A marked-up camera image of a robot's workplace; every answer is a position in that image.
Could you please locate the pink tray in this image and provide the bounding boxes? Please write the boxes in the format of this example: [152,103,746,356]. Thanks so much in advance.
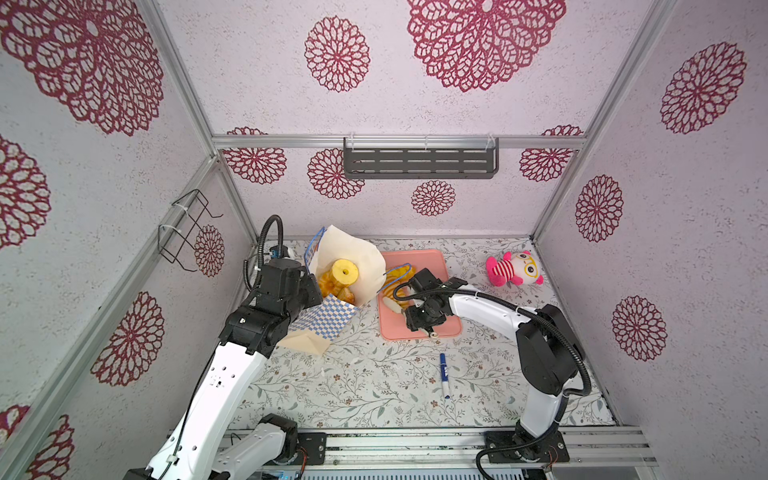
[377,249,463,341]

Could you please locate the ridged spiral bread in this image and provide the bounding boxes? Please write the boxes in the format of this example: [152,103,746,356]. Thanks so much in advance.
[384,282,407,299]

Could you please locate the bundt bread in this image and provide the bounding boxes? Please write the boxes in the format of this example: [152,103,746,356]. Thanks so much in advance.
[331,258,359,287]
[317,270,341,297]

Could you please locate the blue marker pen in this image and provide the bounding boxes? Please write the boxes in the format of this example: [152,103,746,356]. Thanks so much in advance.
[439,353,451,400]

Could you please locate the metal base rail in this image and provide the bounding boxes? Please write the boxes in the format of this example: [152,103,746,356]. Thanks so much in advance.
[161,427,660,480]

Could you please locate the black wire rack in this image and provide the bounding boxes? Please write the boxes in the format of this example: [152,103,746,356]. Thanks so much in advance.
[156,189,225,278]

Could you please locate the yellow twisted bread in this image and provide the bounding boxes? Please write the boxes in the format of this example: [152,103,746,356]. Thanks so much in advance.
[386,264,414,284]

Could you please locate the checkered paper bag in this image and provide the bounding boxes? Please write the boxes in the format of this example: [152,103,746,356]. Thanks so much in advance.
[278,225,414,355]

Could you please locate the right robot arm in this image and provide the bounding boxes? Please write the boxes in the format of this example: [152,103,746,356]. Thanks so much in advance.
[393,268,592,479]

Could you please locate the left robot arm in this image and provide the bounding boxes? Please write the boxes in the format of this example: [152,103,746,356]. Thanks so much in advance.
[125,214,323,479]

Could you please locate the pink plush toy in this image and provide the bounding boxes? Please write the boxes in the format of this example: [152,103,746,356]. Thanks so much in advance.
[485,251,544,287]

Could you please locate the grey wall shelf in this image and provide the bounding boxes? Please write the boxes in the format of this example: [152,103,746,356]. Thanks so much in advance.
[342,138,499,180]

